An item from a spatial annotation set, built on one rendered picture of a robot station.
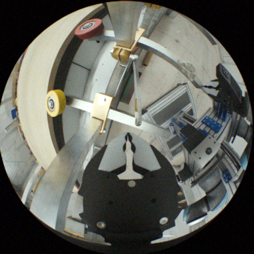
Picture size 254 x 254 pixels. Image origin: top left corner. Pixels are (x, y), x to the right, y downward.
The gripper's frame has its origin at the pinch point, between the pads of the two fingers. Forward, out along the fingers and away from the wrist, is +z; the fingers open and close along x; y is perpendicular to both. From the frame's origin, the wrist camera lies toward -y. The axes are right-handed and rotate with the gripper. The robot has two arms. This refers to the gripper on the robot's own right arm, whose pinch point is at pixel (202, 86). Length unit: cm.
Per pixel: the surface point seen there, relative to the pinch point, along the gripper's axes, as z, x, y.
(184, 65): -0.8, -0.7, -12.5
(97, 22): -4.9, 0.7, -39.4
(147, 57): 78, 42, -17
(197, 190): -34, -122, 229
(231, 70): 39, 272, 232
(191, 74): -1.2, -2.0, -9.1
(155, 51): 1.2, -1.6, -21.7
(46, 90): -4, -21, -49
